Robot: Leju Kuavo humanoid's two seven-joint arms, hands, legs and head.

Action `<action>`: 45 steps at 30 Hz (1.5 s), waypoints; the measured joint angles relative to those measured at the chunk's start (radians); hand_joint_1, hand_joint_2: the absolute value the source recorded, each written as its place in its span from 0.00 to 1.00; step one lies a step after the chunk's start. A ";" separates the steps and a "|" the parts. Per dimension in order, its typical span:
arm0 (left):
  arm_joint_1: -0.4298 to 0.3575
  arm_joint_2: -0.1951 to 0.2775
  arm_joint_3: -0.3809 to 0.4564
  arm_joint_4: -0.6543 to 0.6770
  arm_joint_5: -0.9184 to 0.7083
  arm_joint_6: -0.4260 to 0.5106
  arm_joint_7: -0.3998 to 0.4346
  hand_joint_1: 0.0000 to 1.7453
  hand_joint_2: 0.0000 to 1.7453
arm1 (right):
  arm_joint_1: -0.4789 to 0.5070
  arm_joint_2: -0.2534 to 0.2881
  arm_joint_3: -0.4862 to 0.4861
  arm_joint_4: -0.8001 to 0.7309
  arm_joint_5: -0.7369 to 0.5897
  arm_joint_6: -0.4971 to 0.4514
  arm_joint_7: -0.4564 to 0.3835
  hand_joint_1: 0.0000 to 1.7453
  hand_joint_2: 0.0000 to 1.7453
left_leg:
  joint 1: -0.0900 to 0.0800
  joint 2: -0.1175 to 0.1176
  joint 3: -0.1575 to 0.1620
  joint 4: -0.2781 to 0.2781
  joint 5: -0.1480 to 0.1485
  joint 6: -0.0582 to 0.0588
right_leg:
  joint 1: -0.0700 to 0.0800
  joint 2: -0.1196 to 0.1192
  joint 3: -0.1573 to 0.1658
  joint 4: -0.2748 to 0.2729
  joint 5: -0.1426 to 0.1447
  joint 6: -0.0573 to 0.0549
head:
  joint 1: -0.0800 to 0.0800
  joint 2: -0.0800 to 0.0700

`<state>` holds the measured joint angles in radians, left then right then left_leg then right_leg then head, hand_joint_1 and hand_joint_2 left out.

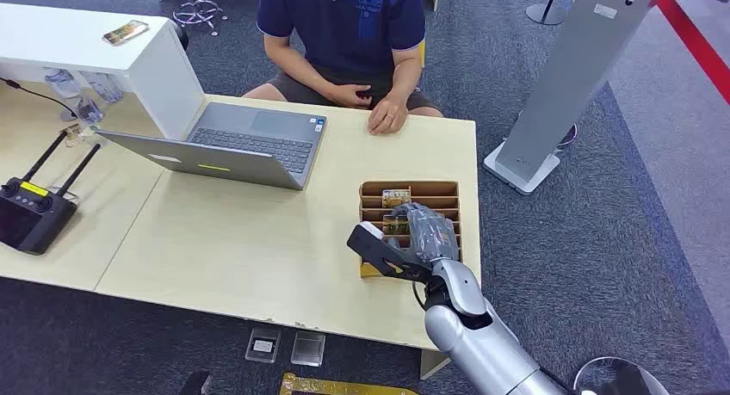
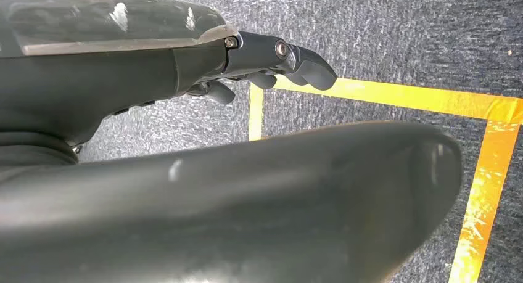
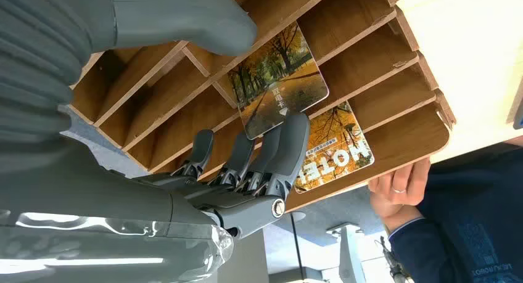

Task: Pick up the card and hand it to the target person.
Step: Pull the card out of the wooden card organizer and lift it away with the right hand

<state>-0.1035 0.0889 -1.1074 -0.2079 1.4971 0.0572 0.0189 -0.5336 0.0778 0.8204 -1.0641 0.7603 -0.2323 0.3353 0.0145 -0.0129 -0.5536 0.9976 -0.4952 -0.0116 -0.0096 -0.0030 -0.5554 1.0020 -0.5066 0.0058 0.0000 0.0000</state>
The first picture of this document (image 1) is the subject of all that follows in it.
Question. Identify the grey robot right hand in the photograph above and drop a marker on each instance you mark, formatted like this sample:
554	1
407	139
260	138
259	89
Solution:
430	230

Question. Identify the person's left hand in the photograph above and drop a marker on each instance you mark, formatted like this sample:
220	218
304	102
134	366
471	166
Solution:
388	117

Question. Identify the person's right hand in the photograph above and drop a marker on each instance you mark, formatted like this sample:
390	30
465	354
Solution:
355	95

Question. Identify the printed card with dark edge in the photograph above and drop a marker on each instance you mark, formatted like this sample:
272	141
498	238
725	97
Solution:
394	226

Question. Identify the person's right forearm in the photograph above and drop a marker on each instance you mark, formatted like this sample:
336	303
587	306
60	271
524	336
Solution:
296	64

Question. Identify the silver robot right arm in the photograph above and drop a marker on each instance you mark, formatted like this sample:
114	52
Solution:
485	341

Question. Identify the person's left forearm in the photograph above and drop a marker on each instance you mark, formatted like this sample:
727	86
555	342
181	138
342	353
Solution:
406	72

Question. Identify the brown cardboard card holder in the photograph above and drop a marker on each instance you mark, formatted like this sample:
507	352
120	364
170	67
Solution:
436	196

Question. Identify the printed card with yellow picture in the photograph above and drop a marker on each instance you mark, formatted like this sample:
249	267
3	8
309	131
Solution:
396	198

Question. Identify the person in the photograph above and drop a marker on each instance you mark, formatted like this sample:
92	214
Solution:
342	27

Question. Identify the grey open laptop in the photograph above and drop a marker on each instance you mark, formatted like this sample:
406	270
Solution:
245	147

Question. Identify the pale wooden table leg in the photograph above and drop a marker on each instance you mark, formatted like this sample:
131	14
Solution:
432	364

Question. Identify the closed grey floor socket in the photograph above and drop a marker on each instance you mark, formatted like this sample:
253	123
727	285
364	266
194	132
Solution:
308	348

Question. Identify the chrome chair base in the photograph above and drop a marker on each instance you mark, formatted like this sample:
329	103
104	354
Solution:
197	13

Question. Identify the gold floor tape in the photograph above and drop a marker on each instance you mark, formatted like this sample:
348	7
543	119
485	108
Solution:
336	386

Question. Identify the grey kiosk stand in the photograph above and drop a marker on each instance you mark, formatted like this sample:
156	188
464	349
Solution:
576	67

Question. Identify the floor socket with white outlet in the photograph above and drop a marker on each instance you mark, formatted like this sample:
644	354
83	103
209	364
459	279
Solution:
263	345

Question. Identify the smartphone with colourful case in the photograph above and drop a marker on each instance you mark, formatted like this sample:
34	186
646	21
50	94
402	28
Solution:
125	32

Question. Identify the clear plastic water bottle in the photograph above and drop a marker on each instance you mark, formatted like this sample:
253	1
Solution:
61	83
104	87

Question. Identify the white desk shelf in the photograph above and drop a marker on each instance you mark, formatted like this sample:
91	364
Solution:
102	50

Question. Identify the small clear glass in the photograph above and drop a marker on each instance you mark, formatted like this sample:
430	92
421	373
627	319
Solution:
90	111

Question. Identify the black object on floor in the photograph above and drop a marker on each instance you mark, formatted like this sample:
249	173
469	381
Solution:
195	384

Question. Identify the small clear packet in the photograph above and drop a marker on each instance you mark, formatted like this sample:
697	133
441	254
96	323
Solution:
75	135

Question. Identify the red barrier belt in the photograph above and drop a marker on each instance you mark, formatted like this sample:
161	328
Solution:
693	42

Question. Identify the black remote controller with antennas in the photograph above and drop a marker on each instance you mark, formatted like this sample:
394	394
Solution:
31	213

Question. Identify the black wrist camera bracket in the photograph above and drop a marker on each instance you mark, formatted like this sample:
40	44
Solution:
379	250

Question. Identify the stanchion post with round base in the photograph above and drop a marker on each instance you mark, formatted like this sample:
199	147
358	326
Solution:
544	11

